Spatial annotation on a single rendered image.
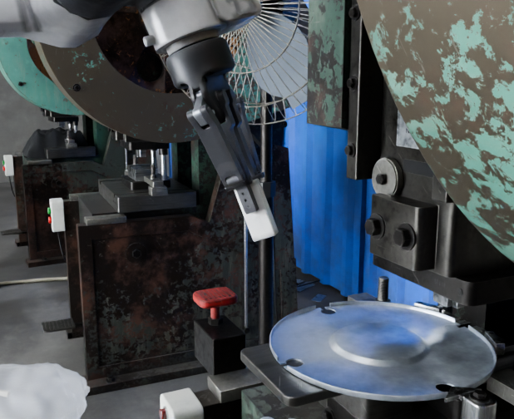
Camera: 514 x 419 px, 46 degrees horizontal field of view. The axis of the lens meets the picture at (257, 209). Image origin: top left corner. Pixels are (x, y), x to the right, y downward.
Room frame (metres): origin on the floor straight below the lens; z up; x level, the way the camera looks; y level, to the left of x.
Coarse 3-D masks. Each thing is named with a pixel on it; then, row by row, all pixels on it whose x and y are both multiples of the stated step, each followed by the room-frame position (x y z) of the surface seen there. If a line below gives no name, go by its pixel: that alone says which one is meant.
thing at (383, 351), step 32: (288, 320) 0.82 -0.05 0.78; (320, 320) 0.82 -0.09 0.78; (352, 320) 0.82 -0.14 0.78; (384, 320) 0.82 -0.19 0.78; (416, 320) 0.82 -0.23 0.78; (448, 320) 0.82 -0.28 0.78; (288, 352) 0.72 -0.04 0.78; (320, 352) 0.72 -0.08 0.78; (352, 352) 0.71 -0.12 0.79; (384, 352) 0.71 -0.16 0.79; (416, 352) 0.71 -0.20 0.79; (448, 352) 0.72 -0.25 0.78; (480, 352) 0.72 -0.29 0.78; (320, 384) 0.63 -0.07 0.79; (352, 384) 0.64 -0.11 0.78; (384, 384) 0.64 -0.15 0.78; (416, 384) 0.64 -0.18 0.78; (448, 384) 0.64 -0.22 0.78; (480, 384) 0.64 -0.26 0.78
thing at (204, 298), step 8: (216, 288) 1.02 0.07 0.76; (224, 288) 1.02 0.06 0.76; (200, 296) 0.98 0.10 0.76; (208, 296) 0.98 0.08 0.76; (216, 296) 0.98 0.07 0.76; (224, 296) 0.98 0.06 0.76; (232, 296) 0.98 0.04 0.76; (200, 304) 0.97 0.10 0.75; (208, 304) 0.96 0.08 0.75; (216, 304) 0.97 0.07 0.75; (224, 304) 0.97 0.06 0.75; (216, 312) 0.99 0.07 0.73
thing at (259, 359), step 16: (240, 352) 0.73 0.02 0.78; (256, 352) 0.72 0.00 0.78; (256, 368) 0.68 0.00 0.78; (272, 368) 0.68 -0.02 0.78; (272, 384) 0.64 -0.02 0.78; (288, 384) 0.64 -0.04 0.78; (304, 384) 0.64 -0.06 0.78; (288, 400) 0.61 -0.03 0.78; (304, 400) 0.62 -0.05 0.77; (320, 400) 0.62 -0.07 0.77; (336, 400) 0.74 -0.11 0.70; (352, 400) 0.70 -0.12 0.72; (368, 400) 0.68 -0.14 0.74; (336, 416) 0.73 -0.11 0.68; (352, 416) 0.70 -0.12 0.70; (368, 416) 0.68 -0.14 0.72; (384, 416) 0.69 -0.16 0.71
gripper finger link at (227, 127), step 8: (224, 96) 0.69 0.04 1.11; (224, 104) 0.69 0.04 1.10; (224, 112) 0.69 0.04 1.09; (232, 120) 0.70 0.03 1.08; (224, 128) 0.69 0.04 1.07; (232, 128) 0.70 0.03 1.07; (232, 136) 0.69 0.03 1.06; (232, 144) 0.69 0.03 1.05; (240, 152) 0.70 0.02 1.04; (240, 160) 0.69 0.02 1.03; (248, 176) 0.69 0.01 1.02; (248, 184) 0.69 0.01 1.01
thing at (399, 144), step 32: (384, 96) 0.82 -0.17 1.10; (384, 128) 0.82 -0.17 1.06; (384, 160) 0.80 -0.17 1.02; (416, 160) 0.76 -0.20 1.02; (384, 192) 0.79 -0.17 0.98; (416, 192) 0.75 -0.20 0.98; (384, 224) 0.76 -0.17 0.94; (416, 224) 0.71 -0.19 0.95; (448, 224) 0.70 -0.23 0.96; (384, 256) 0.76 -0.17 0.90; (416, 256) 0.71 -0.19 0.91; (448, 256) 0.70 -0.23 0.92; (480, 256) 0.71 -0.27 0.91
